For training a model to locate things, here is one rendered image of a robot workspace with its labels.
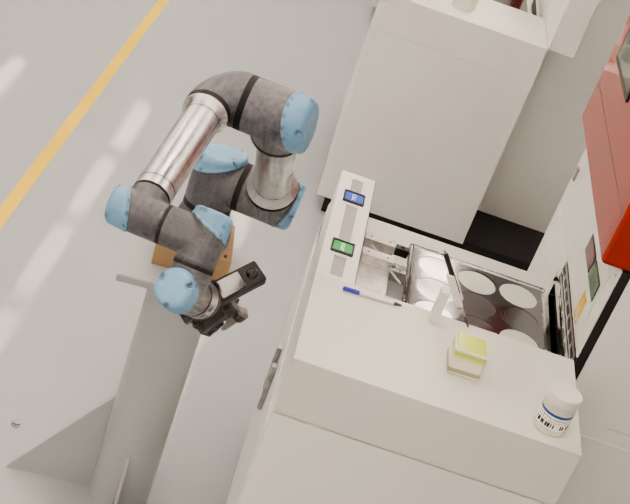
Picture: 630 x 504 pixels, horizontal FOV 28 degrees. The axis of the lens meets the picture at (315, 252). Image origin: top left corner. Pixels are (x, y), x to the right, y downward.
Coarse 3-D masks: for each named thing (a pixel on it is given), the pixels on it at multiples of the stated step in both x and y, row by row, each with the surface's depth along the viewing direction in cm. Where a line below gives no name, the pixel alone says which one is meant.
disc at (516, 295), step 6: (504, 288) 318; (510, 288) 319; (516, 288) 320; (522, 288) 321; (504, 294) 316; (510, 294) 316; (516, 294) 317; (522, 294) 318; (528, 294) 319; (510, 300) 314; (516, 300) 315; (522, 300) 316; (528, 300) 317; (534, 300) 318; (522, 306) 313; (528, 306) 314; (534, 306) 315
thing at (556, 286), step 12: (552, 288) 326; (552, 300) 326; (564, 300) 314; (552, 312) 321; (564, 312) 308; (552, 324) 316; (564, 324) 304; (552, 336) 311; (564, 336) 299; (552, 348) 306; (564, 348) 294
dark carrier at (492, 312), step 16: (416, 256) 318; (432, 256) 320; (416, 272) 311; (432, 272) 314; (480, 272) 321; (416, 288) 305; (432, 288) 307; (464, 288) 312; (496, 288) 317; (528, 288) 322; (416, 304) 299; (432, 304) 301; (448, 304) 303; (464, 304) 306; (480, 304) 308; (496, 304) 310; (512, 304) 313; (464, 320) 299; (480, 320) 302; (496, 320) 304; (512, 320) 306; (528, 320) 309
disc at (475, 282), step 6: (462, 276) 316; (468, 276) 317; (474, 276) 318; (480, 276) 319; (462, 282) 314; (468, 282) 315; (474, 282) 316; (480, 282) 317; (486, 282) 318; (468, 288) 312; (474, 288) 313; (480, 288) 314; (486, 288) 315; (492, 288) 316; (486, 294) 313
